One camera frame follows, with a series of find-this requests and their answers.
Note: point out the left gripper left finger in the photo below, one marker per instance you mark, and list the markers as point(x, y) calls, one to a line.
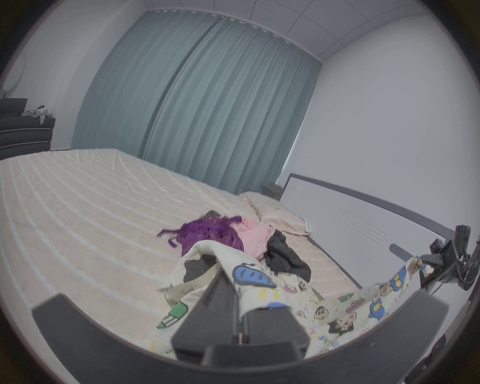
point(210, 318)

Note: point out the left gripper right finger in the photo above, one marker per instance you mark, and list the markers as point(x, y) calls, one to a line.
point(273, 326)

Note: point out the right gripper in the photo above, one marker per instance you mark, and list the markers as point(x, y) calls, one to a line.
point(442, 268)

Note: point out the white printed pyjama top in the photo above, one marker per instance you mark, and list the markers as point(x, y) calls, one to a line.
point(292, 296)

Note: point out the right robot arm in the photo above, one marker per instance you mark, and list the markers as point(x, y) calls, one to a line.
point(468, 268)

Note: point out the bed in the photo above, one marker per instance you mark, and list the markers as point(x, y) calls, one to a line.
point(93, 210)

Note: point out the black garment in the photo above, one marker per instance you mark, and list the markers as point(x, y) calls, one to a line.
point(285, 258)

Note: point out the purple satin garment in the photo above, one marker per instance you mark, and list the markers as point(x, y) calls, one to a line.
point(210, 234)

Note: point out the pink garment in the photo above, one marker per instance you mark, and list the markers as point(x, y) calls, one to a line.
point(253, 238)

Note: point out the dark grey garment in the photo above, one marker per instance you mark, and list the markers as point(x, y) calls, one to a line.
point(212, 214)

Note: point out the cream pillow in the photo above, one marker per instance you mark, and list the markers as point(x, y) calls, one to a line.
point(273, 215)

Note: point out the grey bedside table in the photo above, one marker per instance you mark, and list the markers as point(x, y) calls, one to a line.
point(270, 189)

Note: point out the blue-green curtain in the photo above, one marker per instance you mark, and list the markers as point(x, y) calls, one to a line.
point(232, 112)
point(131, 86)

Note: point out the dark chest of drawers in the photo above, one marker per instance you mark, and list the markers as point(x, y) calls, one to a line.
point(22, 135)

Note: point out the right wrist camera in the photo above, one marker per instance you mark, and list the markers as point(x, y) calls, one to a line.
point(444, 249)

